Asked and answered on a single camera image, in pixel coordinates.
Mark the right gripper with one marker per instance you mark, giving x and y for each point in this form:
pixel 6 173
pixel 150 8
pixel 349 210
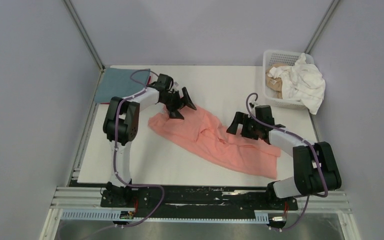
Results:
pixel 239 118

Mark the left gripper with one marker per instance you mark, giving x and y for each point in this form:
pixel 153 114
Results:
pixel 184 101

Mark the salmon pink t-shirt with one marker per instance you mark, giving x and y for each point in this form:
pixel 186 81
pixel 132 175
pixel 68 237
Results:
pixel 203 134

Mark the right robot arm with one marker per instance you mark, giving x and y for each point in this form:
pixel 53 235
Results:
pixel 315 171

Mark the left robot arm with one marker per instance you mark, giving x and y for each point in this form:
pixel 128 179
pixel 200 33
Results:
pixel 121 125

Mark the beige crumpled t-shirt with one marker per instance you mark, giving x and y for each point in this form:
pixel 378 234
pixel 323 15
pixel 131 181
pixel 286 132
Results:
pixel 275 76

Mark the white plastic laundry basket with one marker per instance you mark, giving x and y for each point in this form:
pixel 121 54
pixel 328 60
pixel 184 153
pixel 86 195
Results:
pixel 291 58

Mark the folded grey-blue t-shirt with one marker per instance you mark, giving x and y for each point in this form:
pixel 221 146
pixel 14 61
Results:
pixel 116 82

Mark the white crumpled t-shirt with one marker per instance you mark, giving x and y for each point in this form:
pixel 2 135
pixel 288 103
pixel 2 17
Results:
pixel 308 85

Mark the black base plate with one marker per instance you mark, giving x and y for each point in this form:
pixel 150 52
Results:
pixel 198 202

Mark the aluminium frame rail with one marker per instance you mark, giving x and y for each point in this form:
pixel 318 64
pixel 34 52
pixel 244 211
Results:
pixel 76 198

